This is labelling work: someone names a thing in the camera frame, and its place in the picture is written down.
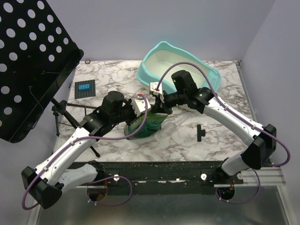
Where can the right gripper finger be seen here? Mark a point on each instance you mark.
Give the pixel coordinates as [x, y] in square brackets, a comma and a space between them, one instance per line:
[167, 110]
[158, 106]

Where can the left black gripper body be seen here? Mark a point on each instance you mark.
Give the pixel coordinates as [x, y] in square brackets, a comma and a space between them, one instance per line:
[127, 114]

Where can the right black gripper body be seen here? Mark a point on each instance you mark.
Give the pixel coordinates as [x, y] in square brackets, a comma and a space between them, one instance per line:
[161, 108]

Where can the green litter bag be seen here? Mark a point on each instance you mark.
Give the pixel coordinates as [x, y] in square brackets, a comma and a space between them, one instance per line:
[152, 125]

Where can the clear plastic scoop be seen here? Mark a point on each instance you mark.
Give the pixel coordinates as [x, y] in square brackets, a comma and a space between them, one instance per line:
[169, 129]

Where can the black bag clip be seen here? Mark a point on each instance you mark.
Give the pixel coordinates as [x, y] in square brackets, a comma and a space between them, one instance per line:
[200, 133]

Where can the teal white litter box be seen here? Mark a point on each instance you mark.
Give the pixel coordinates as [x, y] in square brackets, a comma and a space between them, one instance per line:
[163, 56]

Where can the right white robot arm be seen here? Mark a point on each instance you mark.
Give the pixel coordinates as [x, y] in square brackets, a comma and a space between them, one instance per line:
[260, 145]

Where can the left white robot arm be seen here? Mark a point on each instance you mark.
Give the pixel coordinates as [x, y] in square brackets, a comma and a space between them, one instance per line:
[48, 181]

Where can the blue lego brick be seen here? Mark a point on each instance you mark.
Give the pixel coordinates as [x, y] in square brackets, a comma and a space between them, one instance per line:
[84, 87]

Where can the dark grey lego baseplate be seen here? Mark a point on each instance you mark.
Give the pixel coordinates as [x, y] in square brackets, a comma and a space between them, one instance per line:
[85, 94]

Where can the black stand tripod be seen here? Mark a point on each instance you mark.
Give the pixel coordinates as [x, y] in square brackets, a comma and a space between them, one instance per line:
[60, 108]

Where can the black perforated music stand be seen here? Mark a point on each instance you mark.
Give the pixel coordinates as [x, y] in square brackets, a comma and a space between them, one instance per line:
[36, 57]

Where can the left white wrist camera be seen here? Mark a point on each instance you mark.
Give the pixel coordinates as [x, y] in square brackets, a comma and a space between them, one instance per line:
[140, 105]

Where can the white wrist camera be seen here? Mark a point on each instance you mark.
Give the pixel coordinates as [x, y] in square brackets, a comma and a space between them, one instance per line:
[140, 105]
[156, 91]

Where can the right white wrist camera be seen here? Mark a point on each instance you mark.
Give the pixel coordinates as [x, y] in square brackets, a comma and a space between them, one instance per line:
[156, 91]

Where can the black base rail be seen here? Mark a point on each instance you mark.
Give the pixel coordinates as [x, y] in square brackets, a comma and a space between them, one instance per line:
[165, 178]

